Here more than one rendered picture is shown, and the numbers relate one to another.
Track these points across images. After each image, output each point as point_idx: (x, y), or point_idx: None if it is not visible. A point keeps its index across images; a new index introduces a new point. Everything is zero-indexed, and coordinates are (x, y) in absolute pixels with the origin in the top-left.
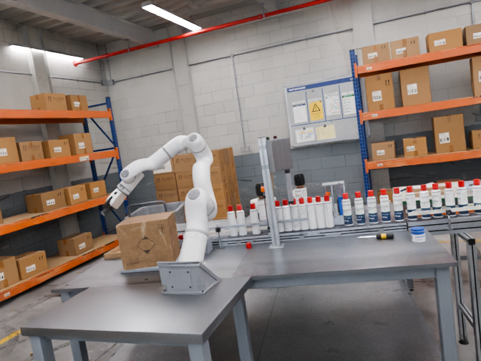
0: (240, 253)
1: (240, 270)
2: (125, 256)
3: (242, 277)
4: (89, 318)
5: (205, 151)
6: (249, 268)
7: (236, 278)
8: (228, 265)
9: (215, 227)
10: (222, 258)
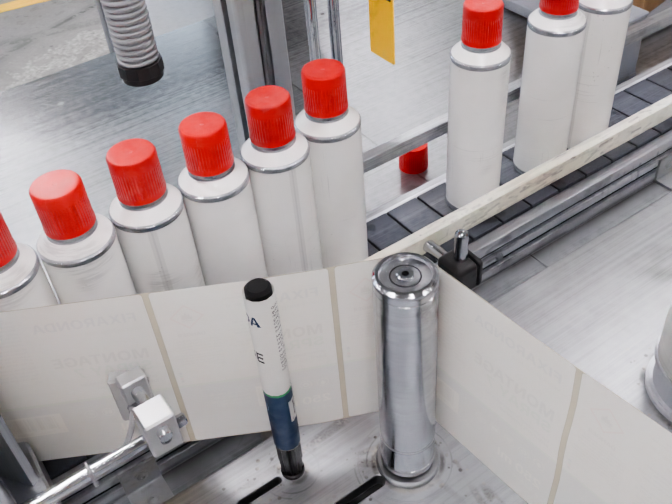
0: (376, 114)
1: (217, 47)
2: None
3: (167, 29)
4: None
5: None
6: (200, 63)
7: (178, 21)
8: (304, 51)
9: (632, 26)
10: (407, 71)
